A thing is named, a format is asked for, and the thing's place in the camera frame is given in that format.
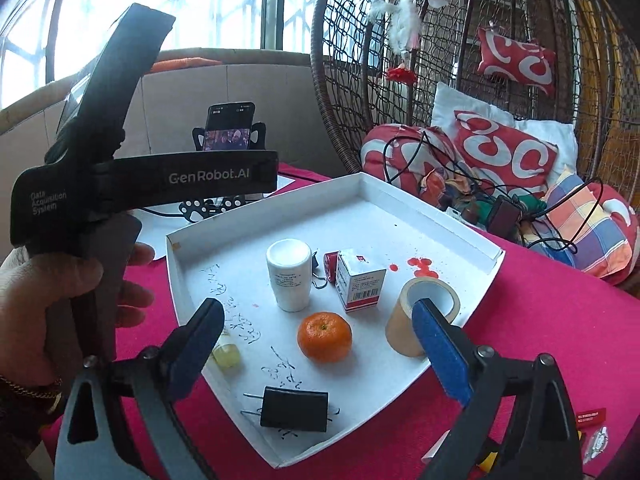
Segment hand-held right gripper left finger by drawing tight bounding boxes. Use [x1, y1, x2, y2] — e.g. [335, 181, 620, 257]
[54, 297, 226, 480]

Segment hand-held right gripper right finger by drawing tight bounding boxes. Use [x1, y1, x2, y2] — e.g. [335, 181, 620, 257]
[410, 298, 583, 480]

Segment beige tape roll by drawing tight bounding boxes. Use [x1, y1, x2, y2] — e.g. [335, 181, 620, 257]
[385, 276, 461, 358]

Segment white cardboard tray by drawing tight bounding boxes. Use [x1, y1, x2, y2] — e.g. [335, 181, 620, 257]
[165, 171, 506, 470]

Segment person's left forearm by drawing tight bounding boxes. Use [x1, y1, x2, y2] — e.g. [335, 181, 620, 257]
[0, 370, 66, 480]

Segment person's left hand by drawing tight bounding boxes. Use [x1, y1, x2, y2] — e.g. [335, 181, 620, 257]
[0, 242, 156, 378]

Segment black cat-shaped phone stand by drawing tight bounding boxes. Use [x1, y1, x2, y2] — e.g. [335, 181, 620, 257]
[180, 121, 266, 223]

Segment black smartphone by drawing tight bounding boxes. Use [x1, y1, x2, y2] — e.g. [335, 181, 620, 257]
[202, 102, 257, 152]

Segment small white and red box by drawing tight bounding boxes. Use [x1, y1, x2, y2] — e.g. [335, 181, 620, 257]
[334, 249, 387, 313]

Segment black power adapter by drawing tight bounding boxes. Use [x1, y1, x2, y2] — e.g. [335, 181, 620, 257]
[242, 386, 341, 433]

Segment mandarin orange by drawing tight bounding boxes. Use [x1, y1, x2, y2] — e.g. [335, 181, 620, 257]
[297, 311, 353, 365]

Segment magenta tablecloth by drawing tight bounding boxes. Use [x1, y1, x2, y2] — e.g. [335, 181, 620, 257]
[40, 162, 640, 480]

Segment white plastic bottle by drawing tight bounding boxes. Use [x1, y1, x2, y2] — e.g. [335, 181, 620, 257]
[265, 239, 313, 312]

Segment orange cloth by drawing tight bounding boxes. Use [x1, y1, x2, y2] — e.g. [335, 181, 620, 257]
[150, 57, 223, 73]

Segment black charger block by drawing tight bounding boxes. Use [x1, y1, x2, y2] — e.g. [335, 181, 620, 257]
[487, 195, 523, 236]

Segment black binder clip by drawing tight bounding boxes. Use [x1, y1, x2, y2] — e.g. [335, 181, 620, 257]
[310, 250, 329, 291]

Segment red paper packet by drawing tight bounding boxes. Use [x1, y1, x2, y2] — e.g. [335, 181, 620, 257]
[575, 408, 608, 429]

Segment white and red sachet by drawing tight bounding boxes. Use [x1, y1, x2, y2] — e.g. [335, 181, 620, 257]
[582, 425, 611, 461]

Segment plaid orange cushion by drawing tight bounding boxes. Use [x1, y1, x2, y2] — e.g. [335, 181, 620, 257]
[530, 170, 633, 278]

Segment window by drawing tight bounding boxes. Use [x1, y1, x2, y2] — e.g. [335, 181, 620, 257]
[0, 0, 351, 111]

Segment red roll cushion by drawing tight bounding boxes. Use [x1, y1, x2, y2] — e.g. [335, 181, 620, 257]
[361, 122, 468, 196]

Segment square red and white cushion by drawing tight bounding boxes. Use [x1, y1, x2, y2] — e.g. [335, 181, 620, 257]
[452, 110, 559, 198]

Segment brown wicker hanging chair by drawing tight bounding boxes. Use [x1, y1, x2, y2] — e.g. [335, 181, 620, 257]
[310, 0, 640, 291]

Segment red white patterned cushions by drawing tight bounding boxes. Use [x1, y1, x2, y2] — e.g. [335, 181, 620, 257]
[431, 82, 578, 186]

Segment small red and white cushion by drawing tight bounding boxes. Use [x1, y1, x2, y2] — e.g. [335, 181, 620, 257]
[475, 26, 557, 97]

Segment white feather hanging ornament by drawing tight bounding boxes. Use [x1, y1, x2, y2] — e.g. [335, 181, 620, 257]
[367, 0, 468, 83]

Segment gold bracelet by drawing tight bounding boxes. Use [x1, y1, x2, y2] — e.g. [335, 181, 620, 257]
[0, 375, 63, 402]

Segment black cables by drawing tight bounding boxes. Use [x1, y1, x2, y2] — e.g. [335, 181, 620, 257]
[382, 130, 603, 256]

